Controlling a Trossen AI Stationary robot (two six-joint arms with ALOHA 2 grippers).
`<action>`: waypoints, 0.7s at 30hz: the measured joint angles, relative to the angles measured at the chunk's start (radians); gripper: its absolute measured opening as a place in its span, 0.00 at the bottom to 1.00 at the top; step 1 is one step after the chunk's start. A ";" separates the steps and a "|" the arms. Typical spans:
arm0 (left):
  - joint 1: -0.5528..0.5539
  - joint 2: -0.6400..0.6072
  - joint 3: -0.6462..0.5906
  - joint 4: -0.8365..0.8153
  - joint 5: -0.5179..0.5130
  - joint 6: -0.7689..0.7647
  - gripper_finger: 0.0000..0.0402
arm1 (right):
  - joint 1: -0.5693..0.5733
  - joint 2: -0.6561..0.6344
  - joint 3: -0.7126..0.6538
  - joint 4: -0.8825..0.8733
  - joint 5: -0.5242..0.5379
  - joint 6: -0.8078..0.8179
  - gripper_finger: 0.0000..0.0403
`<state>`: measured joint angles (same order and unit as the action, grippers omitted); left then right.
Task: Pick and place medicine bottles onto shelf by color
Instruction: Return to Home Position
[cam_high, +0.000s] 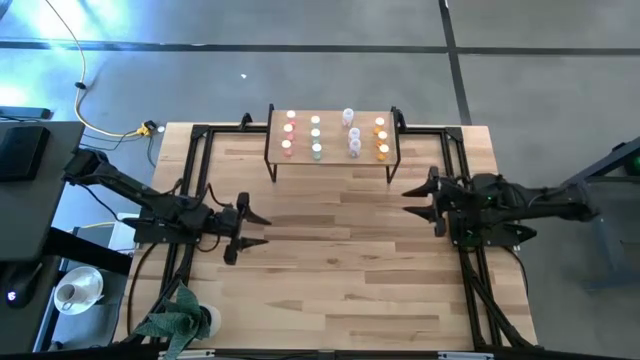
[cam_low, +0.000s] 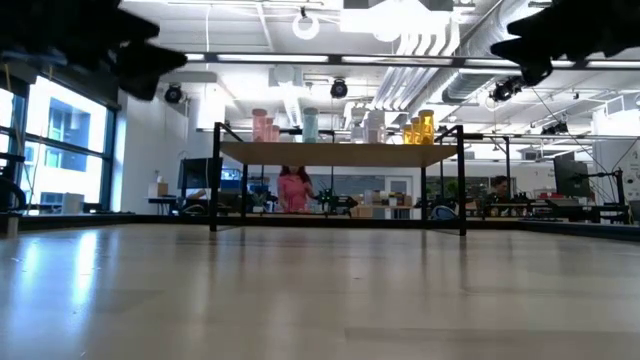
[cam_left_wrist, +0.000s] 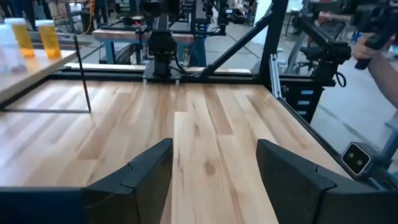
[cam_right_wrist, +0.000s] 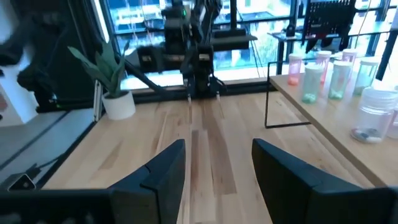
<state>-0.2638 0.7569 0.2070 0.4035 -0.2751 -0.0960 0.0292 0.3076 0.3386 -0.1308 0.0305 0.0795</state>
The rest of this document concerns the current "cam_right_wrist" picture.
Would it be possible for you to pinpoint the black bulky object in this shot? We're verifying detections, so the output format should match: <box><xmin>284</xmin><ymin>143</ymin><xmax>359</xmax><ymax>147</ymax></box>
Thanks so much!
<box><xmin>0</xmin><ymin>0</ymin><xmax>94</xmax><ymax>113</ymax></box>

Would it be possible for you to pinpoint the silver aluminium extrusion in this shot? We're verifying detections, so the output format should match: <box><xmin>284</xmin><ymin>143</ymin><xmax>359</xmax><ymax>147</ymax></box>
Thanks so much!
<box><xmin>92</xmin><ymin>80</ymin><xmax>104</xmax><ymax>123</ymax></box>

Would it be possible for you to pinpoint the wooden shelf black metal frame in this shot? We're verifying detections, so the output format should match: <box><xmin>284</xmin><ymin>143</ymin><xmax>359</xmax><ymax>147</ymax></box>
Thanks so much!
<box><xmin>264</xmin><ymin>60</ymin><xmax>398</xmax><ymax>188</ymax></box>

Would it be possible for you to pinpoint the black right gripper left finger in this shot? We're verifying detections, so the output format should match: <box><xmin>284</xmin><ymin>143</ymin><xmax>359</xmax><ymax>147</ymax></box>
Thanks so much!
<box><xmin>108</xmin><ymin>138</ymin><xmax>187</xmax><ymax>224</ymax></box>

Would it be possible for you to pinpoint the dark desk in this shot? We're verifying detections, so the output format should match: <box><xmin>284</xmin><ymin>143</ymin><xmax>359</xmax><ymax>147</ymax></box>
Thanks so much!
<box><xmin>211</xmin><ymin>27</ymin><xmax>259</xmax><ymax>53</ymax></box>

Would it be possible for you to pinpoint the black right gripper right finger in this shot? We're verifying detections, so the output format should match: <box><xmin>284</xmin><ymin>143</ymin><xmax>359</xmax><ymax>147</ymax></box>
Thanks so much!
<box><xmin>251</xmin><ymin>138</ymin><xmax>366</xmax><ymax>224</ymax></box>

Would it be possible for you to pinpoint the green plant white pot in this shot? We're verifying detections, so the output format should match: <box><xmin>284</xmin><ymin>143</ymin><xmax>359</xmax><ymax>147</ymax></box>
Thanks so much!
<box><xmin>67</xmin><ymin>39</ymin><xmax>137</xmax><ymax>121</ymax></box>

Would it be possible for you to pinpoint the black pegboard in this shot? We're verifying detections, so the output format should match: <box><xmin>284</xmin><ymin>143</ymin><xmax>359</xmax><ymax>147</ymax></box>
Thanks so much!
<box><xmin>303</xmin><ymin>0</ymin><xmax>358</xmax><ymax>54</ymax></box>

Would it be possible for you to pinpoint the clear pill bottle ribbed cap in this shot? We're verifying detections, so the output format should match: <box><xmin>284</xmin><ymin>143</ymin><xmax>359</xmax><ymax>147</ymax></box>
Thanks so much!
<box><xmin>386</xmin><ymin>105</ymin><xmax>398</xmax><ymax>140</ymax></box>
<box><xmin>350</xmin><ymin>87</ymin><xmax>398</xmax><ymax>145</ymax></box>

